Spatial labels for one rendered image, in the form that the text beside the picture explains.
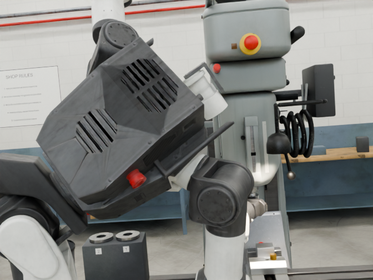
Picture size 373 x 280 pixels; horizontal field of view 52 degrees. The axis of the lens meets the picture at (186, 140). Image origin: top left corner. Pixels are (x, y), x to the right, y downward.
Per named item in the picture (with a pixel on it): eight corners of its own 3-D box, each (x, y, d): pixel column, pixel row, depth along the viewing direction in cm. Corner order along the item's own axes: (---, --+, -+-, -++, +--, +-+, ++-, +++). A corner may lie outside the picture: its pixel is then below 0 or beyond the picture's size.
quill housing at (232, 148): (286, 186, 127) (280, 89, 124) (223, 190, 128) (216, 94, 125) (276, 176, 145) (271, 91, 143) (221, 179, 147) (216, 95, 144)
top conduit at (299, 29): (305, 36, 112) (305, 24, 112) (291, 38, 113) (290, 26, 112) (278, 56, 157) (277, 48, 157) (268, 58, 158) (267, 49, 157)
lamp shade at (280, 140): (273, 155, 113) (272, 134, 112) (262, 153, 120) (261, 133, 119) (295, 152, 114) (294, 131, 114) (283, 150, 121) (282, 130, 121)
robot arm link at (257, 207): (266, 193, 131) (255, 201, 120) (268, 221, 131) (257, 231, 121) (232, 192, 137) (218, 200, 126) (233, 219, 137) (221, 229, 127)
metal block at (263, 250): (275, 264, 135) (274, 247, 135) (258, 264, 136) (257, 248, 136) (273, 258, 141) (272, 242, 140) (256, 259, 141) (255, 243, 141)
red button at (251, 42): (259, 48, 106) (258, 33, 106) (245, 49, 106) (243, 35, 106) (257, 50, 109) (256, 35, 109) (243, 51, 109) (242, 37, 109)
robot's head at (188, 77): (198, 110, 92) (225, 92, 91) (178, 81, 90) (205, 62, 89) (198, 106, 98) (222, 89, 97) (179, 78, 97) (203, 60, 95)
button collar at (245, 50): (261, 53, 109) (260, 31, 108) (240, 55, 109) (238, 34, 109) (260, 54, 111) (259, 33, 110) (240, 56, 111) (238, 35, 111)
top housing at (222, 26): (296, 51, 110) (292, -6, 109) (205, 59, 112) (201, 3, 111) (270, 68, 157) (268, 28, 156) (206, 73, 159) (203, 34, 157)
